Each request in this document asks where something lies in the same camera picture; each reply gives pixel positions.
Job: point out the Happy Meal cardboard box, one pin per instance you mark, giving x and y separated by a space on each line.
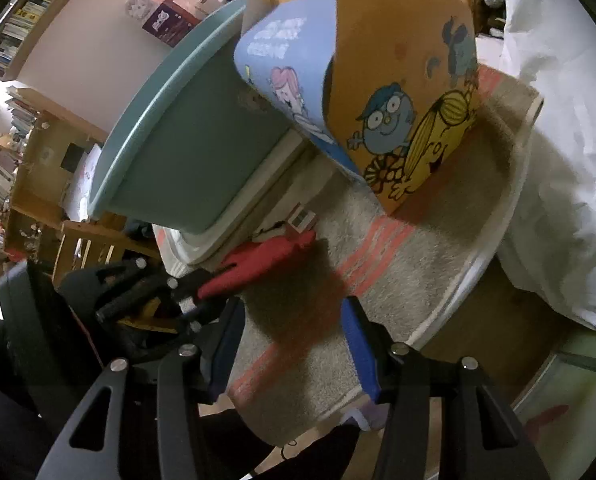
385 88

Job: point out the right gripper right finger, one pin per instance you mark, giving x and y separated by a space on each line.
481 437

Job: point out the purple cardboard box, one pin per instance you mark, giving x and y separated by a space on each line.
171 21

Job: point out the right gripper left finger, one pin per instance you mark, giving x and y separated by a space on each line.
140 421

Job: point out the heart pattern play tent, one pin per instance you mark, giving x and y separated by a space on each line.
558 409

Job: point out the orange barcode price tag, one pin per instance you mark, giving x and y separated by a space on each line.
301 219

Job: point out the red fabric pouch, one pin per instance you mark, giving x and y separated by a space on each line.
255 262

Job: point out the light blue plastic basin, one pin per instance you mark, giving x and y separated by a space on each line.
191 137

